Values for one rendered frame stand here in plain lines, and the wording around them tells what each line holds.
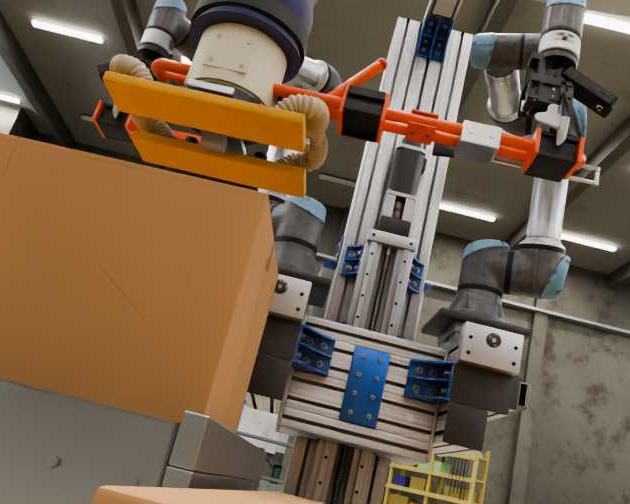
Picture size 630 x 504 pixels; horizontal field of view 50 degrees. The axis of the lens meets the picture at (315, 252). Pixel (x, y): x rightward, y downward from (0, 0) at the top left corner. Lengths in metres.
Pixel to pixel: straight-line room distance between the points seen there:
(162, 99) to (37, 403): 0.56
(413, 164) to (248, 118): 0.90
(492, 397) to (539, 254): 0.40
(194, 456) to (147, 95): 0.63
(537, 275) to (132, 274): 1.09
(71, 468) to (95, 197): 0.41
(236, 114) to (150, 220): 0.24
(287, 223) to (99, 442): 1.05
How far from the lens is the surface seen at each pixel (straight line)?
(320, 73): 1.87
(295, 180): 1.28
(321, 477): 1.70
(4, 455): 0.83
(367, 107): 1.22
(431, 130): 1.24
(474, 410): 1.57
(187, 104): 1.15
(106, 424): 0.79
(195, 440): 0.76
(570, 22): 1.43
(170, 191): 1.02
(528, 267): 1.76
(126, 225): 1.01
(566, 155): 1.27
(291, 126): 1.10
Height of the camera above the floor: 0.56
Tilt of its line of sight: 19 degrees up
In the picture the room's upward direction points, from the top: 14 degrees clockwise
